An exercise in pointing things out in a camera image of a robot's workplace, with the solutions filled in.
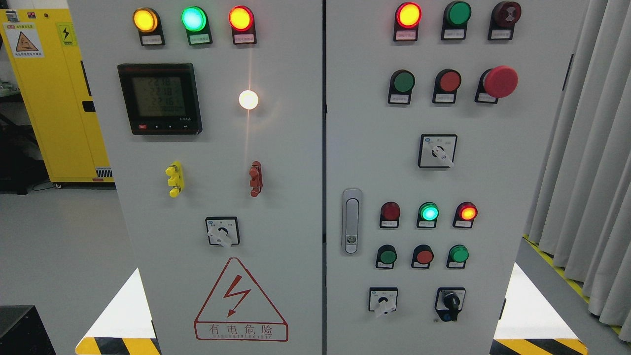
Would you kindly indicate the upper right rotary selector switch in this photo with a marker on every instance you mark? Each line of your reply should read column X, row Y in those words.
column 437, row 151

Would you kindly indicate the grey electrical cabinet left door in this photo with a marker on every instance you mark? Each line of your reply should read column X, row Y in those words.
column 281, row 228

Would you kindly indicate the lit red-orange indicator light lower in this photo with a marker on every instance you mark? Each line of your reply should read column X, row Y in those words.
column 465, row 215

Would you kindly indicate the left door rotary selector switch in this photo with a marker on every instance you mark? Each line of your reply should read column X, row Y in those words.
column 223, row 231

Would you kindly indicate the green push button row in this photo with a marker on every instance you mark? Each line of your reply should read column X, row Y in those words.
column 386, row 257
column 400, row 87

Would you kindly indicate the red electrical hazard warning sticker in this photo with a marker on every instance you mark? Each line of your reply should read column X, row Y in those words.
column 237, row 309

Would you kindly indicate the red mushroom emergency stop button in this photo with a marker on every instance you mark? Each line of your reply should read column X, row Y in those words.
column 496, row 83

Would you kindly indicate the lower white rotary selector switch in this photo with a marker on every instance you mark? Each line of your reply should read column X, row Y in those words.
column 383, row 300

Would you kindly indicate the black digital power meter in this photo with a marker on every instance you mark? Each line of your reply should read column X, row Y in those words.
column 161, row 99

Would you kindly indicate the grey curtain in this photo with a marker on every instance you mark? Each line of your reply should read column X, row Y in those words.
column 581, row 212

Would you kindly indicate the red indicator light top right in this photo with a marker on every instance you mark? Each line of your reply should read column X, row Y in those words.
column 406, row 22

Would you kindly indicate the green push button lower row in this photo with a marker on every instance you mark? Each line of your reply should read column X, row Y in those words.
column 386, row 257

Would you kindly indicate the grey electrical cabinet door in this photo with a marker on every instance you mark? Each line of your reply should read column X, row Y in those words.
column 374, row 146
column 281, row 228

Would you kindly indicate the yellow indicator light top left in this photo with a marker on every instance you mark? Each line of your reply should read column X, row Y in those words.
column 149, row 27

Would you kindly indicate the silver cabinet door handle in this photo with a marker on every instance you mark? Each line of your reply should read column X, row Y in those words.
column 350, row 224

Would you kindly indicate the red-orange indicator light top left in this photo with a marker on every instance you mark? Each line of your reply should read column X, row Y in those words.
column 242, row 23

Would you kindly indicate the green push button upper row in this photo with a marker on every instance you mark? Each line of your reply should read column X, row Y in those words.
column 400, row 87

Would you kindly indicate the red test terminal block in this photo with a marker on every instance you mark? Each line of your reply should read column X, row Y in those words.
column 255, row 173

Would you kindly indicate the bright white indicator light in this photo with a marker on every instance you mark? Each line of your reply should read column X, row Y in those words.
column 248, row 99

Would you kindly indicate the green indicator light top left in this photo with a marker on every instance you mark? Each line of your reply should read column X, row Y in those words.
column 197, row 27

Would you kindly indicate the red push button row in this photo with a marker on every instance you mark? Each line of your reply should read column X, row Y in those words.
column 446, row 85
column 422, row 257

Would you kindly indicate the grey electrical cabinet right door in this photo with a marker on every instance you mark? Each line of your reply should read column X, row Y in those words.
column 374, row 146

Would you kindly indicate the black box bottom left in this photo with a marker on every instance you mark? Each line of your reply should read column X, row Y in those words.
column 22, row 332

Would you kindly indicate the lit green indicator light lower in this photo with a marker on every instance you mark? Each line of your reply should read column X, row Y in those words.
column 427, row 216

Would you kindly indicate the green indicator lamp top right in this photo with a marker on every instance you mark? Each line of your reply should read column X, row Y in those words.
column 455, row 17

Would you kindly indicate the yellow test terminal block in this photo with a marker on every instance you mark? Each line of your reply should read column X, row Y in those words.
column 175, row 173

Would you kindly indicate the red push button upper row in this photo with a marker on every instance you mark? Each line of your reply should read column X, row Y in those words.
column 446, row 85

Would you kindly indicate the raised green button lower right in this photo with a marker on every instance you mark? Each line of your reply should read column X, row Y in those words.
column 457, row 257

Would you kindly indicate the yellow safety storage cabinet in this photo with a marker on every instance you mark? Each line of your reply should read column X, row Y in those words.
column 43, row 50

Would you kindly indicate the black knob selector switch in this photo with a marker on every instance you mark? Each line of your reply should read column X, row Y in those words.
column 449, row 303

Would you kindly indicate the dark red buzzer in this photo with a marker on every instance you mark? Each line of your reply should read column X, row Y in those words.
column 503, row 19

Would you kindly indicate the red push button lower row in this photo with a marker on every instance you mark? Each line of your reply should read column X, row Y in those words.
column 422, row 257

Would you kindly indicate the dark red indicator light lower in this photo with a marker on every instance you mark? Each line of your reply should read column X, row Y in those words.
column 390, row 215

